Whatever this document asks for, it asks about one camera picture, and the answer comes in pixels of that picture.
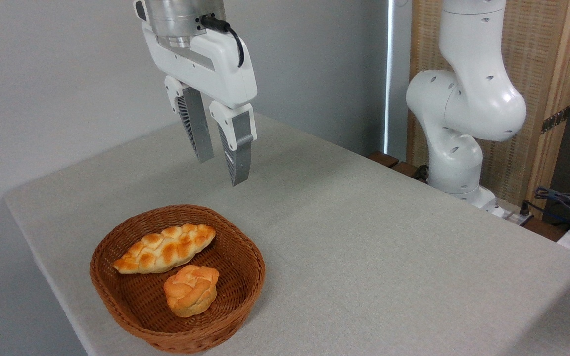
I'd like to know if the bright vertical light strip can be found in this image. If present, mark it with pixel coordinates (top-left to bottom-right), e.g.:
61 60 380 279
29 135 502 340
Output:
384 0 395 154

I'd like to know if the long braided bread loaf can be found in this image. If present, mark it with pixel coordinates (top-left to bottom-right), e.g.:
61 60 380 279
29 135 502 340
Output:
112 223 216 275

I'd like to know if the blue grey cable plug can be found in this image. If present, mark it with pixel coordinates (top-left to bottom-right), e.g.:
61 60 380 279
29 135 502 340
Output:
534 186 570 207

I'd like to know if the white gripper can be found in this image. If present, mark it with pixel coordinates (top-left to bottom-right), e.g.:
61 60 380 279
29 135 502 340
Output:
134 0 258 187

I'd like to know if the metal screen hinge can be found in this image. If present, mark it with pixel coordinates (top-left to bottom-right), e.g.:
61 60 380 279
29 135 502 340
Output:
541 105 570 134

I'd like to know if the round bread roll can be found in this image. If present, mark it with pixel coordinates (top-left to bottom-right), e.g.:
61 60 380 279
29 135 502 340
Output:
163 265 220 318

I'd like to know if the black cable by base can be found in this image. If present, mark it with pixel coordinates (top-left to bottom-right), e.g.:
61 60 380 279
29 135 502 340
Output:
519 199 570 229

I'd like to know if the brown wicker basket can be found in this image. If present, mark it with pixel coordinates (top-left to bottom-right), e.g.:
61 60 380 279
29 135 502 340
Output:
89 204 266 354

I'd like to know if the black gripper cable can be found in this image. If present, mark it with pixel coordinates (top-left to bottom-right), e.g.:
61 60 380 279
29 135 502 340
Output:
201 15 245 68

